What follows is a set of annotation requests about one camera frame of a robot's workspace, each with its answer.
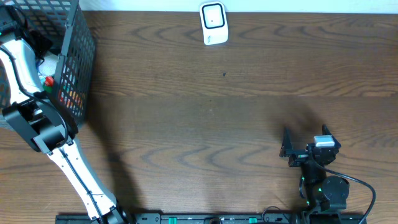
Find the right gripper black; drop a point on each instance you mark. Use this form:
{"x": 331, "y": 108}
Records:
{"x": 300, "y": 155}

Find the white jar blue label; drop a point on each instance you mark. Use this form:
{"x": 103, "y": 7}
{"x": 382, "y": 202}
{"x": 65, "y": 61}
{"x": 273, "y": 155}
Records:
{"x": 46, "y": 67}

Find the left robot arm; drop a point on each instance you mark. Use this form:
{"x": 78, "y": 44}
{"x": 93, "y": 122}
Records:
{"x": 48, "y": 52}

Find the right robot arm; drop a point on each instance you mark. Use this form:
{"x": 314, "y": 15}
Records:
{"x": 325, "y": 195}

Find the white barcode scanner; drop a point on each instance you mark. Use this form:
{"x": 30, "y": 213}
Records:
{"x": 214, "y": 23}

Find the red white small packet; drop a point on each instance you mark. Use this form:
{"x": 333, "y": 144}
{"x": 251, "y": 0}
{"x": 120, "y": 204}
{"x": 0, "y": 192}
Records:
{"x": 49, "y": 81}

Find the grey plastic mesh basket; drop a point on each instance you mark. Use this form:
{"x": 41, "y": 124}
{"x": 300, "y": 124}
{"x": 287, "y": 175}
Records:
{"x": 64, "y": 24}

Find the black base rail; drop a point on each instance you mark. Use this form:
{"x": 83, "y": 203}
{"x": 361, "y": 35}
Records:
{"x": 269, "y": 217}

